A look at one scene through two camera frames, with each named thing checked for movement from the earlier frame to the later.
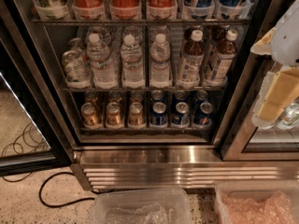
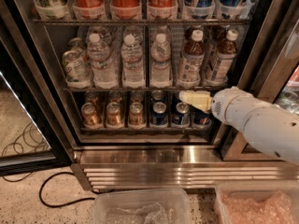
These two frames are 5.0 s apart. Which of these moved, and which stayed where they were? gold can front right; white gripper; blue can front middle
Moved: white gripper
Stayed: gold can front right; blue can front middle
